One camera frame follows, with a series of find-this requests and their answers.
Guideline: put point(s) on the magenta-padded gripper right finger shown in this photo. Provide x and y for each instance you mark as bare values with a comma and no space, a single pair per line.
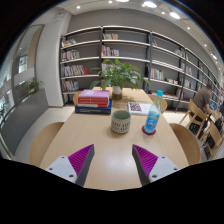
163,167

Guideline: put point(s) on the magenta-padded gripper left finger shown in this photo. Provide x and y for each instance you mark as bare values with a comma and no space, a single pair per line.
61,168

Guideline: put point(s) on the clear water bottle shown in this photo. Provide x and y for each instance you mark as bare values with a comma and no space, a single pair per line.
153,118

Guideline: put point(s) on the round-backed light wood chair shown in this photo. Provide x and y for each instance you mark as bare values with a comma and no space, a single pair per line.
76,97
186,141
43,141
164,104

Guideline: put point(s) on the slatted wooden chair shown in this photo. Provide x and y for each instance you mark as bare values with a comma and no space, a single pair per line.
195,116
213,138

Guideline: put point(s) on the pale green patterned ceramic cup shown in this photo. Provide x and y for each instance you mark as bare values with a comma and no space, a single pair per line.
120,123

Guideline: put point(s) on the white printed booklet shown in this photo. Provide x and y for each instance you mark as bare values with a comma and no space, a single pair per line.
138,107

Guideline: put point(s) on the dark blue book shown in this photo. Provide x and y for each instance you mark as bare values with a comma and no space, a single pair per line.
93,110

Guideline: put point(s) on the red book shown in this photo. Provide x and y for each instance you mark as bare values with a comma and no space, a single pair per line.
93,103

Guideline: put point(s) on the person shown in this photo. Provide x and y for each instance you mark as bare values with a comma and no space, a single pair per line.
201,98

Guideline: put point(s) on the pink book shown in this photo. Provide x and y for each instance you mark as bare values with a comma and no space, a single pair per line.
94,94

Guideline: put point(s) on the small green window plant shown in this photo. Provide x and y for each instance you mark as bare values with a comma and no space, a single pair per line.
33,86
2,110

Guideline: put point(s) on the green potted plant, white pot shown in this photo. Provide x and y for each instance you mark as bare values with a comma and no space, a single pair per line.
118,75

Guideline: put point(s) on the grey bookshelf unit with books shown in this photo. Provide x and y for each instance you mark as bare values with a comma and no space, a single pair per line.
133,50

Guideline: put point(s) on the ceiling spotlights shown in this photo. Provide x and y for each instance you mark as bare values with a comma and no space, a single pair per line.
150,4

